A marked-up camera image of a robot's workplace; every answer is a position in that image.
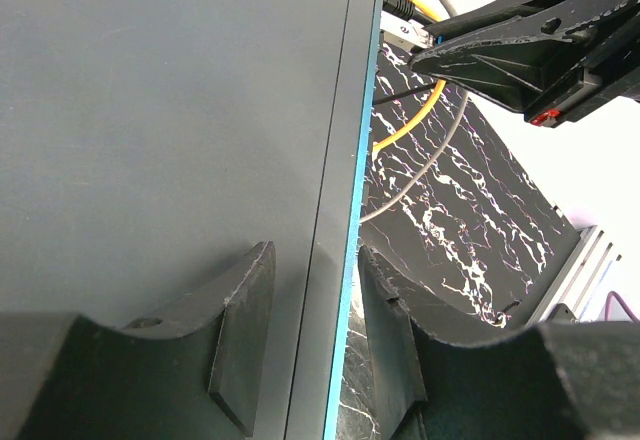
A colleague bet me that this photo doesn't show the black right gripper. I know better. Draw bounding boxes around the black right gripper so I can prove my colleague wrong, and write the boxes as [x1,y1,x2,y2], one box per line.
[410,0,639,128]

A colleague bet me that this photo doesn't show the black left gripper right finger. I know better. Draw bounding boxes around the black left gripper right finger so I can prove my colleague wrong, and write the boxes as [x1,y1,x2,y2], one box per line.
[358,248,639,439]

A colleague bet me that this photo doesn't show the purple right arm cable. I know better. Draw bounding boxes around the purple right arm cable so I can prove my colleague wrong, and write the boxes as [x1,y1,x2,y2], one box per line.
[603,290,640,322]

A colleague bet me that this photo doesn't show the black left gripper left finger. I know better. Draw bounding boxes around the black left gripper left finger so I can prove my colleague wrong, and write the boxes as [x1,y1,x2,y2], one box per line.
[1,242,276,439]

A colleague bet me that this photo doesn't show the black cable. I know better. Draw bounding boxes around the black cable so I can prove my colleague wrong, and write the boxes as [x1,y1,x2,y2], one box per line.
[372,0,436,107]

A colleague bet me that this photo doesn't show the silver transceiver module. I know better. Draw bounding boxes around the silver transceiver module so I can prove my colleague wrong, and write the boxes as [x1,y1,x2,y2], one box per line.
[380,11,436,54]

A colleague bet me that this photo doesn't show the aluminium frame rail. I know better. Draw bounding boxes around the aluminium frame rail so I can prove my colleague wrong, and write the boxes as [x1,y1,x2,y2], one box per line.
[526,225,621,327]

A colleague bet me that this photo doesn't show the dark grey network switch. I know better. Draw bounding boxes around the dark grey network switch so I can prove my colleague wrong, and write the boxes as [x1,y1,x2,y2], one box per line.
[1,0,381,439]

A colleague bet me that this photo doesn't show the yellow fibre cable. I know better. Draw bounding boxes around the yellow fibre cable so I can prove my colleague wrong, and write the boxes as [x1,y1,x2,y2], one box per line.
[372,0,447,154]

